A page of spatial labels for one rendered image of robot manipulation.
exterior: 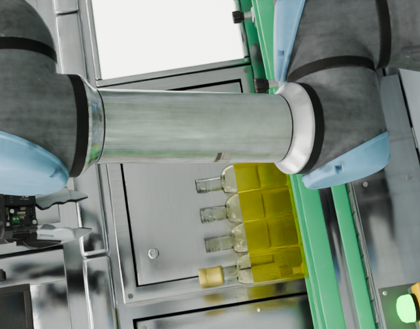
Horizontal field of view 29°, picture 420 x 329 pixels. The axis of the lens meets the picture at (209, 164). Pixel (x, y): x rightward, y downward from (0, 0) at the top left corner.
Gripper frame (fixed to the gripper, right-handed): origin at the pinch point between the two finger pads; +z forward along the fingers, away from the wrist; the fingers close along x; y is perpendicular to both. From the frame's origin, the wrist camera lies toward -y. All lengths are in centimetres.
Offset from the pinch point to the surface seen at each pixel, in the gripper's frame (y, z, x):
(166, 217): -22.3, 22.1, 3.6
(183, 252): -21.4, 24.2, -4.0
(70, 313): -33.9, 2.4, -12.0
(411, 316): 22, 46, -26
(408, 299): 22, 46, -23
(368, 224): 16.1, 45.0, -9.3
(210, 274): -6.4, 23.8, -11.5
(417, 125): 22, 55, 6
